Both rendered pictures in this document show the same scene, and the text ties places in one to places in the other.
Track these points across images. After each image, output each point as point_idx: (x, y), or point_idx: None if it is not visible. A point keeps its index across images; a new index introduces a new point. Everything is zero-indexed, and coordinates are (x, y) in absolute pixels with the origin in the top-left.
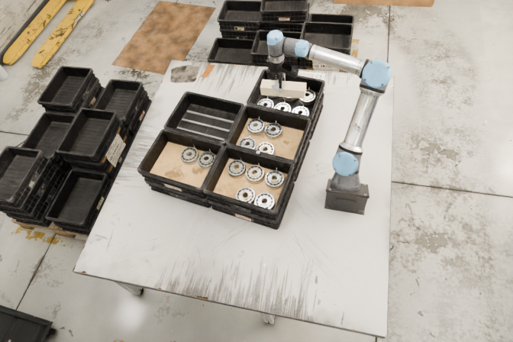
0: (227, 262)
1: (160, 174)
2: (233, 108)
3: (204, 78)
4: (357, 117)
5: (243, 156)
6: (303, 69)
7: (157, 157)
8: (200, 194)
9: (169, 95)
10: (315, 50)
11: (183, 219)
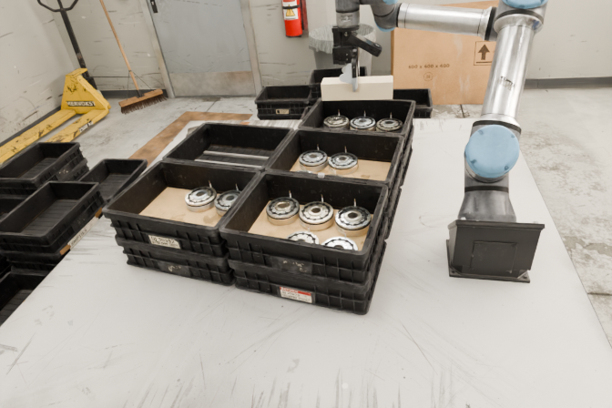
0: (262, 385)
1: None
2: (276, 138)
3: None
4: (503, 66)
5: (294, 190)
6: None
7: (145, 206)
8: (214, 245)
9: None
10: (408, 6)
11: (178, 308)
